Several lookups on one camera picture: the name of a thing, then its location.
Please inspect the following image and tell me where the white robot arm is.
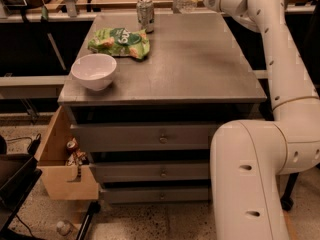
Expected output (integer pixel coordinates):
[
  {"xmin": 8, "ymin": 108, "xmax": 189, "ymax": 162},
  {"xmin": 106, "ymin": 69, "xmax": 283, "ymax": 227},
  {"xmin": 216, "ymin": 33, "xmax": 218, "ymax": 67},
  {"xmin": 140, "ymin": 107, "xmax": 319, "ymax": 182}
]
[{"xmin": 191, "ymin": 0, "xmax": 320, "ymax": 240}]

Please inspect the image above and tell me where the white ceramic bowl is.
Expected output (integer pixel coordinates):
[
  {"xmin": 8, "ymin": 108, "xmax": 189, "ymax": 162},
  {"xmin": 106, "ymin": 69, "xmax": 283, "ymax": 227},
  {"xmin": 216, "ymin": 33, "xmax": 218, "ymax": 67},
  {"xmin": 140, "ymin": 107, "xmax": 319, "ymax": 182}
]
[{"xmin": 71, "ymin": 54, "xmax": 117, "ymax": 91}]

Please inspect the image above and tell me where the black office chair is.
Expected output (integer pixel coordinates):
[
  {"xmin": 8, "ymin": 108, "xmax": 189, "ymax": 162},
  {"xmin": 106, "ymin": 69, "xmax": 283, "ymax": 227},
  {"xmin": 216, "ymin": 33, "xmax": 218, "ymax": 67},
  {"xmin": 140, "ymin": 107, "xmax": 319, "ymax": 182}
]
[{"xmin": 280, "ymin": 173, "xmax": 299, "ymax": 211}]

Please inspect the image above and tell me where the green chip bag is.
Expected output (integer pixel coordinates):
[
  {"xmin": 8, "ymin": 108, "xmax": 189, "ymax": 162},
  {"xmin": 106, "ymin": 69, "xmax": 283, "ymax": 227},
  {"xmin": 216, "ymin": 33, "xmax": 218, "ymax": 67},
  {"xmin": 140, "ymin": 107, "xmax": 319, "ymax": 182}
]
[{"xmin": 87, "ymin": 28, "xmax": 150, "ymax": 60}]

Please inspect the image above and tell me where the red can in box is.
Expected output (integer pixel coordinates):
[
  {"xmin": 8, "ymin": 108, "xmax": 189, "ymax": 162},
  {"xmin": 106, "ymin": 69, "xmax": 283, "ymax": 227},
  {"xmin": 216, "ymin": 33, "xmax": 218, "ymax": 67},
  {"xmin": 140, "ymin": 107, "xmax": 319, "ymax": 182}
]
[{"xmin": 66, "ymin": 141, "xmax": 78, "ymax": 154}]

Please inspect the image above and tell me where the clear plastic water bottle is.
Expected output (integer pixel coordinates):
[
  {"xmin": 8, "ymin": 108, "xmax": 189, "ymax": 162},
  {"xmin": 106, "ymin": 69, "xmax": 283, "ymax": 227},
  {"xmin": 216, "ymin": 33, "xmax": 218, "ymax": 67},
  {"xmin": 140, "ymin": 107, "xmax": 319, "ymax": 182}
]
[{"xmin": 172, "ymin": 0, "xmax": 197, "ymax": 14}]

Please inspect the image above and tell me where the plastic bottle on floor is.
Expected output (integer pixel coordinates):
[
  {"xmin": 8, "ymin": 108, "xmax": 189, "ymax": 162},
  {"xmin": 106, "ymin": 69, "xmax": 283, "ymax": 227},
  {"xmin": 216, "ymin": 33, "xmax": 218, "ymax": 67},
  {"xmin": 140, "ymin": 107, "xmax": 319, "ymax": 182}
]
[{"xmin": 56, "ymin": 220, "xmax": 74, "ymax": 237}]

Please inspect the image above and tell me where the black cart on left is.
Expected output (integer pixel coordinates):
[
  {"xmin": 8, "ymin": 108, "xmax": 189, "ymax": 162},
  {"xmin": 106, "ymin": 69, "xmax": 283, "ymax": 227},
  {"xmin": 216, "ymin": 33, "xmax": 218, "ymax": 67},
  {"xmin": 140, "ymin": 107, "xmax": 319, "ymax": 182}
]
[{"xmin": 0, "ymin": 136, "xmax": 42, "ymax": 240}]

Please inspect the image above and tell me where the light wooden box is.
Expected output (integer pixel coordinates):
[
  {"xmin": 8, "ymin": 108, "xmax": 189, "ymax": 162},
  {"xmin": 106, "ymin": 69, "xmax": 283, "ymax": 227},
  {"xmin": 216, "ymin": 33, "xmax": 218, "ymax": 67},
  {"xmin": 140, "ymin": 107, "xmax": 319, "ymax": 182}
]
[{"xmin": 35, "ymin": 107, "xmax": 99, "ymax": 200}]

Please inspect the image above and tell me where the grey drawer cabinet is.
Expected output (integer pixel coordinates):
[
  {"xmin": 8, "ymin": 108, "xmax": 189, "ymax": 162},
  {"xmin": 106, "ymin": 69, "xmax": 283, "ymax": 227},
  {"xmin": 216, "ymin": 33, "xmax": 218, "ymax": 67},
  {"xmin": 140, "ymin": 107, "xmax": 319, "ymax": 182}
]
[{"xmin": 59, "ymin": 13, "xmax": 266, "ymax": 204}]

